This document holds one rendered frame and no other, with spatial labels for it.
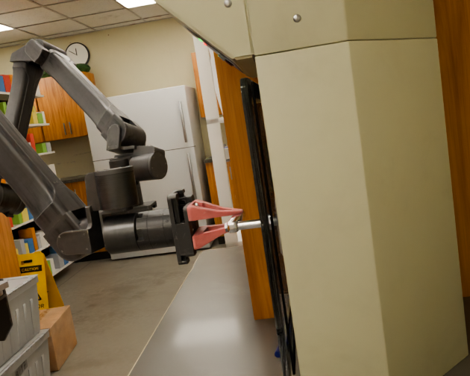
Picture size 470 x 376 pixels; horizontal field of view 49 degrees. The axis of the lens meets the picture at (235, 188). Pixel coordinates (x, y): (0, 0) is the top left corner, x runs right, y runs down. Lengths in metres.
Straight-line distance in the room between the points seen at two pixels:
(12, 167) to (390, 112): 0.55
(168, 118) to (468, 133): 4.77
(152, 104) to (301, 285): 5.09
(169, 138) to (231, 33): 5.02
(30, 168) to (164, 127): 4.85
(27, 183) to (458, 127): 0.75
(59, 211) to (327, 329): 0.42
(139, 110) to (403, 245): 5.13
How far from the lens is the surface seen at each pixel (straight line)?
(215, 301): 1.22
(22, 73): 1.46
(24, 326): 3.11
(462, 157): 1.06
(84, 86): 1.27
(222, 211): 0.74
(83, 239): 0.78
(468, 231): 1.08
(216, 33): 0.64
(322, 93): 0.63
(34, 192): 0.83
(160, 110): 5.66
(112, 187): 0.76
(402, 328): 0.73
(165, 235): 0.75
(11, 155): 0.85
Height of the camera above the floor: 1.34
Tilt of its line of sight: 7 degrees down
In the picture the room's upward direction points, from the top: 9 degrees counter-clockwise
